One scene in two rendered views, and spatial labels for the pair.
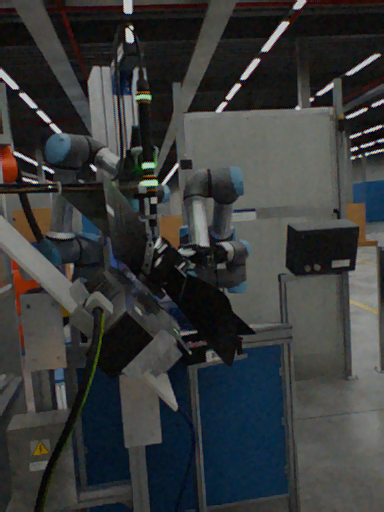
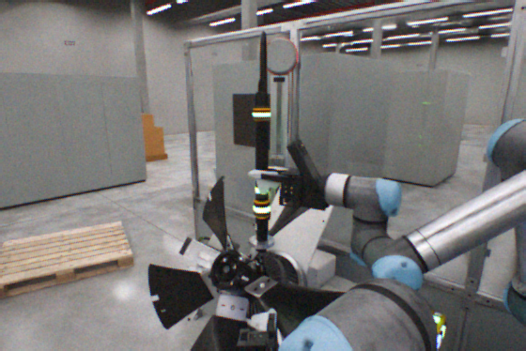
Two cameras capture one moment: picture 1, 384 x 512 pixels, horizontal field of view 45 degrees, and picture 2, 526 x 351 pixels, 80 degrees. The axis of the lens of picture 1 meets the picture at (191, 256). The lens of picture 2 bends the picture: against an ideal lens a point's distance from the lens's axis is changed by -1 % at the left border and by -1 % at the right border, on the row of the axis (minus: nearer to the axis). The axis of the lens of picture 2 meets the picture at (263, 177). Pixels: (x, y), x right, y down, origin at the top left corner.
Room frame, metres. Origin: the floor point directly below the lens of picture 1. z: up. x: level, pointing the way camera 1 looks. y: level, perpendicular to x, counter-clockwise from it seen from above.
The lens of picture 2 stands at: (2.01, -0.40, 1.71)
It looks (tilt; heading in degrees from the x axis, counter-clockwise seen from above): 15 degrees down; 140
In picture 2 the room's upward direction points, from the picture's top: straight up
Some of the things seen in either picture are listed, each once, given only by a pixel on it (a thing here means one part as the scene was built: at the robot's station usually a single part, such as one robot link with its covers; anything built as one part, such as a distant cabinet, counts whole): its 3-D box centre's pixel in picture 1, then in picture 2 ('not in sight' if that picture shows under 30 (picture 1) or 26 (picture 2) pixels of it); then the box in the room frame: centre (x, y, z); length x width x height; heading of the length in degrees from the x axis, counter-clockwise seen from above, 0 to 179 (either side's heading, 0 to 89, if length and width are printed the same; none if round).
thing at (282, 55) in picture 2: not in sight; (280, 56); (0.90, 0.63, 1.88); 0.16 x 0.07 x 0.16; 44
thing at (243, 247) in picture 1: (235, 251); not in sight; (1.71, -0.16, 1.17); 0.11 x 0.08 x 0.09; 136
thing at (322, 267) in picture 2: not in sight; (312, 267); (1.12, 0.65, 0.92); 0.17 x 0.16 x 0.11; 99
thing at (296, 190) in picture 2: (138, 163); (304, 188); (1.51, 0.15, 1.50); 0.12 x 0.08 x 0.09; 19
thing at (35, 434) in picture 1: (45, 459); not in sight; (1.12, 0.41, 0.73); 0.15 x 0.09 x 0.22; 99
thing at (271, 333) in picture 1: (180, 343); not in sight; (1.77, 0.07, 0.82); 0.90 x 0.04 x 0.08; 99
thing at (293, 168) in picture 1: (267, 238); not in sight; (3.32, -0.55, 1.10); 1.21 x 0.06 x 2.20; 99
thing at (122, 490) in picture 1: (98, 494); not in sight; (1.23, 0.31, 0.56); 0.19 x 0.04 x 0.04; 99
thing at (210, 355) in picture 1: (205, 347); not in sight; (1.62, -0.03, 0.85); 0.22 x 0.17 x 0.07; 115
